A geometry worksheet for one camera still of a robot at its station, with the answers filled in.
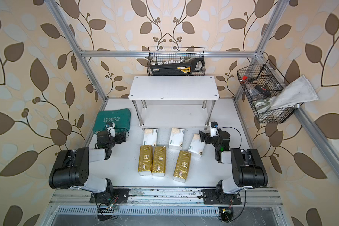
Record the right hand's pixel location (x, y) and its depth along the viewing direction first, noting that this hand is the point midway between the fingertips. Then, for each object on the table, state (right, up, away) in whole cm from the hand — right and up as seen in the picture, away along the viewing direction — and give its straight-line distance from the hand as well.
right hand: (207, 129), depth 93 cm
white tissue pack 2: (-21, -6, -2) cm, 22 cm away
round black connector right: (+4, -40, -22) cm, 46 cm away
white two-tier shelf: (-23, +21, +28) cm, 42 cm away
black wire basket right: (+32, +30, -7) cm, 44 cm away
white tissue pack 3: (-8, -10, -6) cm, 14 cm away
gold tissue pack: (-38, -15, -14) cm, 44 cm away
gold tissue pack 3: (-17, -19, -17) cm, 31 cm away
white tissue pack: (-38, -5, 0) cm, 38 cm away
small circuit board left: (-56, -40, -20) cm, 72 cm away
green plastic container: (-61, +7, +9) cm, 62 cm away
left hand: (-60, -1, +1) cm, 60 cm away
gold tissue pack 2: (-31, -16, -15) cm, 37 cm away
